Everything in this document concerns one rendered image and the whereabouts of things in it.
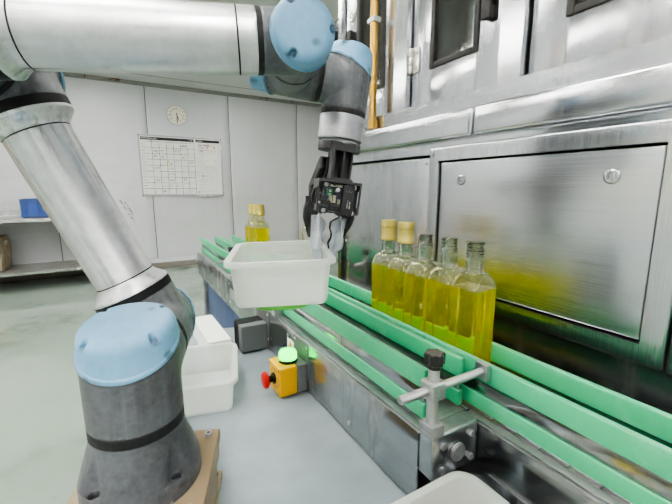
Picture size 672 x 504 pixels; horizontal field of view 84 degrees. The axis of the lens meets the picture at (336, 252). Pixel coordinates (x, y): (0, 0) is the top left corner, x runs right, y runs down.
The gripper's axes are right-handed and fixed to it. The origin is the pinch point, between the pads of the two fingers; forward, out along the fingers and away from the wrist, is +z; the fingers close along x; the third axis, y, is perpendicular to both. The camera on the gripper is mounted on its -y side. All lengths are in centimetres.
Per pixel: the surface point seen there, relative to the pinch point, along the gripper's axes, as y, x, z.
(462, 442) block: 20.8, 20.4, 22.3
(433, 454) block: 22.5, 14.9, 22.7
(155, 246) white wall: -548, -159, 98
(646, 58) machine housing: 20, 38, -36
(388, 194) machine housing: -36.5, 23.6, -13.9
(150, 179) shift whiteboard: -546, -171, -3
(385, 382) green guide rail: 9.5, 11.7, 19.0
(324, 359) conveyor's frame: -7.8, 4.6, 23.2
